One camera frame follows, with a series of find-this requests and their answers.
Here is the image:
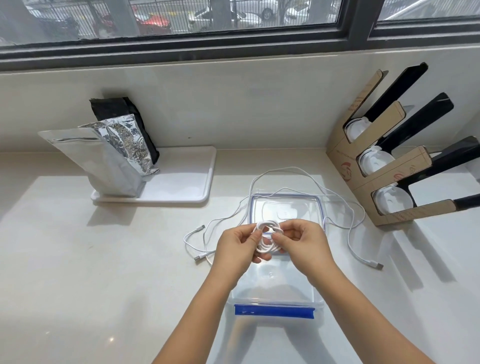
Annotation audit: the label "black window frame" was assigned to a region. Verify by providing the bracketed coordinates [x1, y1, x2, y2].
[0, 0, 480, 73]

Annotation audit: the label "clear container lid blue seal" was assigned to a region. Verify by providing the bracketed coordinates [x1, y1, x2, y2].
[247, 192, 328, 256]

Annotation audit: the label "cardboard cup dispenser rack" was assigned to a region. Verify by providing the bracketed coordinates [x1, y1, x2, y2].
[325, 61, 480, 227]

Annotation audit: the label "person's right forearm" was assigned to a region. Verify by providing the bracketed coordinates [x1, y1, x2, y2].
[307, 265, 436, 364]

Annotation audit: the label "person's left forearm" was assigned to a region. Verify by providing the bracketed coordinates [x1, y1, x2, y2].
[152, 269, 243, 364]

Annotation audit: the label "silver foil bag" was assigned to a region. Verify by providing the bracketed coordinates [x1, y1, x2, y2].
[37, 114, 161, 198]

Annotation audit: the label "black bag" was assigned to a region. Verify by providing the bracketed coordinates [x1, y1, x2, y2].
[89, 96, 160, 175]

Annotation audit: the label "person's right hand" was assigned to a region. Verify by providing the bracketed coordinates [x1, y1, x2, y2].
[275, 219, 337, 286]

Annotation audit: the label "white rectangular tray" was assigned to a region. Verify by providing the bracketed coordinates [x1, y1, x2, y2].
[91, 145, 218, 205]

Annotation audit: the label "white stair railing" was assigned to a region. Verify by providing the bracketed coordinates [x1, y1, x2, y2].
[378, 0, 480, 22]

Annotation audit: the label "beige car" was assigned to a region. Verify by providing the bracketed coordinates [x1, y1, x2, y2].
[187, 3, 263, 33]

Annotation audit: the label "white cup lid stack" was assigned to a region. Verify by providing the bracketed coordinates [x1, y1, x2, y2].
[344, 116, 372, 143]
[357, 146, 397, 177]
[372, 185, 415, 216]

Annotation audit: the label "red car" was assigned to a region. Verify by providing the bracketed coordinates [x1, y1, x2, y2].
[93, 5, 173, 37]

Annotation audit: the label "person's left hand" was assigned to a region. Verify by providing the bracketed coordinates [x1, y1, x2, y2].
[209, 224, 273, 288]

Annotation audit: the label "clear plastic container blue clips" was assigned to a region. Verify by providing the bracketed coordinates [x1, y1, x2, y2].
[226, 254, 326, 320]

